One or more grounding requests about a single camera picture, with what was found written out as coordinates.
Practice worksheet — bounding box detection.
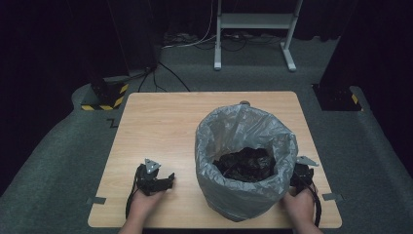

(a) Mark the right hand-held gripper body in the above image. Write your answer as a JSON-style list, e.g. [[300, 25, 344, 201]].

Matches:
[[289, 155, 319, 197]]

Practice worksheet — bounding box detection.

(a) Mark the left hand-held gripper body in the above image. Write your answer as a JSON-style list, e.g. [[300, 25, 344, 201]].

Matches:
[[133, 158, 163, 197]]

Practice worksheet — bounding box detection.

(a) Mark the grey bag-lined trash bin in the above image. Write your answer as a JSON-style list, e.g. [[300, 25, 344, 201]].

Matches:
[[194, 103, 299, 223]]

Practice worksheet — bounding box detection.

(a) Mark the person's left hand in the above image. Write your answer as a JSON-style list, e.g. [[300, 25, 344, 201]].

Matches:
[[129, 187, 168, 223]]

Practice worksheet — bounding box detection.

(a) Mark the person's right hand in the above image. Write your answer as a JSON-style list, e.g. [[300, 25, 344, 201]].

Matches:
[[280, 185, 318, 226]]

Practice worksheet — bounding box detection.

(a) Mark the grey tape piece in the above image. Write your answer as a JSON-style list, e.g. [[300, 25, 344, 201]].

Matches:
[[321, 192, 346, 202], [86, 196, 107, 206]]

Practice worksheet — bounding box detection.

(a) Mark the black crumpled plastic bag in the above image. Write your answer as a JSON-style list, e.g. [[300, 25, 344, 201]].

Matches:
[[212, 146, 278, 183]]

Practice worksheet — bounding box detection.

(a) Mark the black striped stand base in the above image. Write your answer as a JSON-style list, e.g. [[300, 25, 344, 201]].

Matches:
[[311, 83, 362, 112], [80, 76, 130, 112]]

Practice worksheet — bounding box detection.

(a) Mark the black upright column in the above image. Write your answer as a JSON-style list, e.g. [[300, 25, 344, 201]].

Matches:
[[106, 0, 161, 73]]

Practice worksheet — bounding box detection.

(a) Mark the white metal stand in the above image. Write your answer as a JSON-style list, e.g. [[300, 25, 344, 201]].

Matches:
[[212, 0, 305, 73]]

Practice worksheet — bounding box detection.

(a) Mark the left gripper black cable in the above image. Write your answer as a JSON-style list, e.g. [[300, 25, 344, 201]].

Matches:
[[125, 166, 144, 220]]

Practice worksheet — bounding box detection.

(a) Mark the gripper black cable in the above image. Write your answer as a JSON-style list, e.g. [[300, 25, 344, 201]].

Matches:
[[296, 176, 323, 228], [125, 166, 144, 220]]

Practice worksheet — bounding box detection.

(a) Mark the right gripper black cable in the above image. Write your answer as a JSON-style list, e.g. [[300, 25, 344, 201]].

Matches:
[[296, 176, 323, 228]]

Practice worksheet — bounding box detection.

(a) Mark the black floor cable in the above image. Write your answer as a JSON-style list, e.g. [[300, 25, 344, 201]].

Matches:
[[137, 60, 192, 94]]

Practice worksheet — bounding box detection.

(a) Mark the white floor cable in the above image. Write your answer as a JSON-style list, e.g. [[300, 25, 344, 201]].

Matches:
[[161, 0, 218, 50]]

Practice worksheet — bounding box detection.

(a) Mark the black cable bundle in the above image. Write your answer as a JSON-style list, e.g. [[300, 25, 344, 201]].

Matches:
[[221, 31, 284, 53]]

